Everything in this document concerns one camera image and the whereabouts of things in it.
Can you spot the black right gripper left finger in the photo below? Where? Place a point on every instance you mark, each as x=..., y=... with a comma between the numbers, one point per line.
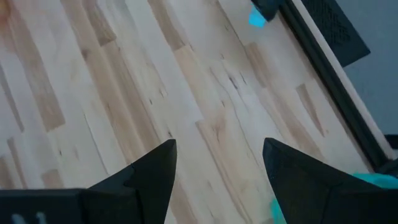
x=124, y=202

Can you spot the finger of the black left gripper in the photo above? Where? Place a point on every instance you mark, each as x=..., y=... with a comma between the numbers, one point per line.
x=269, y=7

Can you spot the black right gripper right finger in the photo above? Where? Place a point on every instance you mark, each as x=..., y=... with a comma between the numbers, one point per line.
x=317, y=199

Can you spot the blue rectangular block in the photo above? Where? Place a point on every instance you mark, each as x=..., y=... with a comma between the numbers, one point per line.
x=256, y=18

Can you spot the teal plastic bin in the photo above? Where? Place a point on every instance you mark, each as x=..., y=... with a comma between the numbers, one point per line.
x=379, y=181

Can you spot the black perforated floor grate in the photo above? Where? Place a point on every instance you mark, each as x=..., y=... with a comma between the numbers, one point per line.
x=335, y=31

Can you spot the black aluminium table frame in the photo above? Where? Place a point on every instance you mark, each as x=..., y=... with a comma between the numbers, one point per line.
x=329, y=77

